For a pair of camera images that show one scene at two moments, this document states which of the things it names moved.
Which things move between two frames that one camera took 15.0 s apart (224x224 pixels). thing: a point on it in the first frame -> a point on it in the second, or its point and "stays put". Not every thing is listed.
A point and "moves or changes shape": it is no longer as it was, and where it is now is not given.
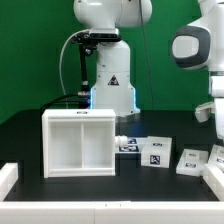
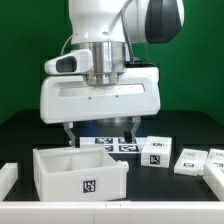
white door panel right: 191,161 stays put
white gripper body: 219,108 -> 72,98
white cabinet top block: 156,152 stays put
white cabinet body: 78,143 moves or changes shape
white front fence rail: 114,212 stays put
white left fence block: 9,174 stays put
